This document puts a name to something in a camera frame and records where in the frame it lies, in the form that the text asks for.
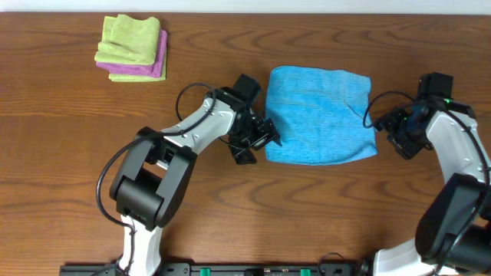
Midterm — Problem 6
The blue microfiber cloth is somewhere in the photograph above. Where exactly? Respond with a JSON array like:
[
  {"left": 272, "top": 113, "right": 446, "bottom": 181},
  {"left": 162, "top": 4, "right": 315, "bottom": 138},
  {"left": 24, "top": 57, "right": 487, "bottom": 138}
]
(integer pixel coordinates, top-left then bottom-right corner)
[{"left": 265, "top": 66, "right": 378, "bottom": 166}]

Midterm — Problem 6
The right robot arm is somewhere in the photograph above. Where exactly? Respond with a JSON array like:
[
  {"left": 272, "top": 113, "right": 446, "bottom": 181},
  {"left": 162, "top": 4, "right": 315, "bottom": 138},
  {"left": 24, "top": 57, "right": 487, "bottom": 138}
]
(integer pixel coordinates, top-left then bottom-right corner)
[{"left": 364, "top": 72, "right": 490, "bottom": 275}]

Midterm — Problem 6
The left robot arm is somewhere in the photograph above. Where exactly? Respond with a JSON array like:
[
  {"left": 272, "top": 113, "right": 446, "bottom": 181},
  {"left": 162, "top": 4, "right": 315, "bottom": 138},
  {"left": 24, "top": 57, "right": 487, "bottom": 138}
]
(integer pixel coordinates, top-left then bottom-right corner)
[{"left": 110, "top": 74, "right": 280, "bottom": 275}]

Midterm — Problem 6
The purple folded cloth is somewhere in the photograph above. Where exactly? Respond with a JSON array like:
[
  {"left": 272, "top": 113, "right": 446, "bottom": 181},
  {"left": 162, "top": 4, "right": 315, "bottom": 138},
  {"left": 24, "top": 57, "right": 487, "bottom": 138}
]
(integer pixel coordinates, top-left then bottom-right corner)
[{"left": 96, "top": 30, "right": 167, "bottom": 77}]

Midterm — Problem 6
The bottom green folded cloth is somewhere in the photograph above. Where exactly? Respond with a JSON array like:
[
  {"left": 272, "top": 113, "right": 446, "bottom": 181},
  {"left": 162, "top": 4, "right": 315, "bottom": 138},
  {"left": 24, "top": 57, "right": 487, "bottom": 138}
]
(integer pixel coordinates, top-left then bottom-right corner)
[{"left": 109, "top": 58, "right": 166, "bottom": 83}]

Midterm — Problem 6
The green folded cloth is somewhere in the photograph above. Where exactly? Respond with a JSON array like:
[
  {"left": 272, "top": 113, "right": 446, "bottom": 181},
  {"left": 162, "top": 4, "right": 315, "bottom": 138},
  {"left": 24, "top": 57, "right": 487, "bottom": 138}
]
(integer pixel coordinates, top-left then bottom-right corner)
[
  {"left": 94, "top": 15, "right": 160, "bottom": 65},
  {"left": 109, "top": 58, "right": 166, "bottom": 83}
]

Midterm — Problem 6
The top green folded cloth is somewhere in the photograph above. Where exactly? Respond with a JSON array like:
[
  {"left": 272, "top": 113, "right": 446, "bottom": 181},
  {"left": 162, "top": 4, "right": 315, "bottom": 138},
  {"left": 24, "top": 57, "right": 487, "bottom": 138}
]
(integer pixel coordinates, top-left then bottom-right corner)
[{"left": 94, "top": 15, "right": 160, "bottom": 65}]

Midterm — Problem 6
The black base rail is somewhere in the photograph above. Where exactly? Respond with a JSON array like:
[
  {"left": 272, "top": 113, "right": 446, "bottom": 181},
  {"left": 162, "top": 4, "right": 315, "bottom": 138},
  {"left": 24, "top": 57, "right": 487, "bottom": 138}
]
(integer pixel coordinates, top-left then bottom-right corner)
[{"left": 59, "top": 261, "right": 369, "bottom": 276}]

